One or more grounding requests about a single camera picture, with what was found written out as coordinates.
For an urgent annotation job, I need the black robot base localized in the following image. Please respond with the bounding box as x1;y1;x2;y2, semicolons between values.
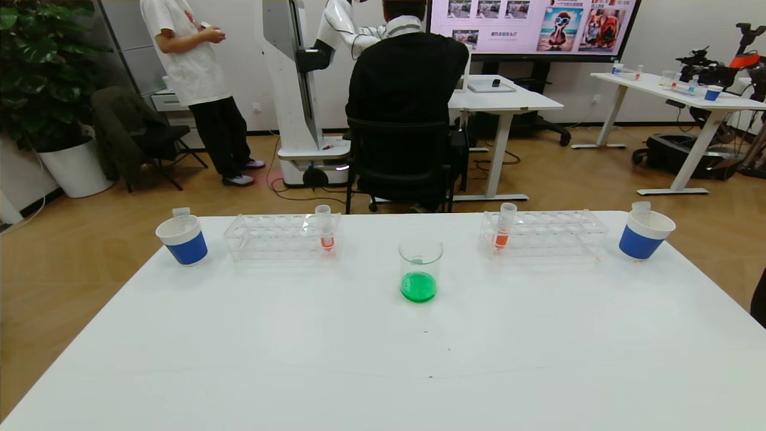
632;133;746;181

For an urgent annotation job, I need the red pigment test tube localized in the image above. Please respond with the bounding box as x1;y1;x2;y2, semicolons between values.
494;202;518;250
315;205;334;252

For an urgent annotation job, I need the glass beaker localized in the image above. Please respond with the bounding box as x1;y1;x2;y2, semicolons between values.
399;238;444;304

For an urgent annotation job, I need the clear acrylic test tube rack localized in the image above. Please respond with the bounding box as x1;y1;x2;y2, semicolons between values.
223;213;343;262
481;210;609;260

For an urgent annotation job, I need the black office chair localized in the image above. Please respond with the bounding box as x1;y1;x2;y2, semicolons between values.
345;117;470;214

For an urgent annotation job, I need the seated person in black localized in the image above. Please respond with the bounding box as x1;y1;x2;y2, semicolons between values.
345;0;470;213

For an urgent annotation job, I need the white background robot body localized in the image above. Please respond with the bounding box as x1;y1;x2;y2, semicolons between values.
256;0;354;189

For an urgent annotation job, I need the white headset on neck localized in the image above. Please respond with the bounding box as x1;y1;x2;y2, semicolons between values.
386;16;423;39

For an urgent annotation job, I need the blue white paper cup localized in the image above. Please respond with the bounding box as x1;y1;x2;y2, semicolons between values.
156;215;209;266
618;209;676;261

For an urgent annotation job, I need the large display screen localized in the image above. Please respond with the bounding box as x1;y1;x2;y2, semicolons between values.
425;0;642;63

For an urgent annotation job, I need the standing person in white shirt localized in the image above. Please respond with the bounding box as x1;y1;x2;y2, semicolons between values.
140;0;266;187

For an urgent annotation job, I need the white drawer cabinet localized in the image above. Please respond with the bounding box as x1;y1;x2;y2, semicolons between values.
150;90;195;120

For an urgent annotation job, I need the dark chair with jacket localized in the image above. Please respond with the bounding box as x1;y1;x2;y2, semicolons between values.
91;87;208;193

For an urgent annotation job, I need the white desk with lab items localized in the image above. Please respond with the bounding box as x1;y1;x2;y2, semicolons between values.
570;72;766;196

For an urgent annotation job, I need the white plant pot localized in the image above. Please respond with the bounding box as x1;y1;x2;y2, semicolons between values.
37;136;114;199

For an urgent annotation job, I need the green potted plant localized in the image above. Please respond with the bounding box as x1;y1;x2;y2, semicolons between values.
0;0;105;153

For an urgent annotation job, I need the black stand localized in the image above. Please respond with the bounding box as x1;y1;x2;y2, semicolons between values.
727;23;766;90

